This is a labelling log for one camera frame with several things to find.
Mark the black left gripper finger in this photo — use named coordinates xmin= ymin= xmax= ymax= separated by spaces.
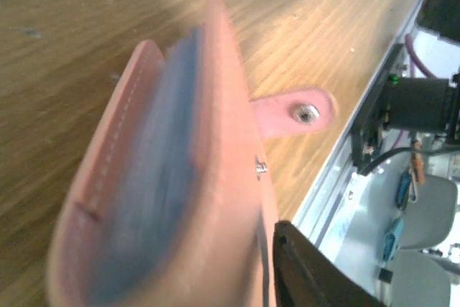
xmin=272 ymin=221 xmax=384 ymax=307

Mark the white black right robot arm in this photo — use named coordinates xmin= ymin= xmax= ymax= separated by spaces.
xmin=381 ymin=0 xmax=459 ymax=142

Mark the aluminium front rail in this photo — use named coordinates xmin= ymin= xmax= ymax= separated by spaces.
xmin=293 ymin=0 xmax=423 ymax=247

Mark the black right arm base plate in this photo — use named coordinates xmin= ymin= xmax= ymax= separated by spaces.
xmin=350 ymin=43 xmax=410 ymax=176

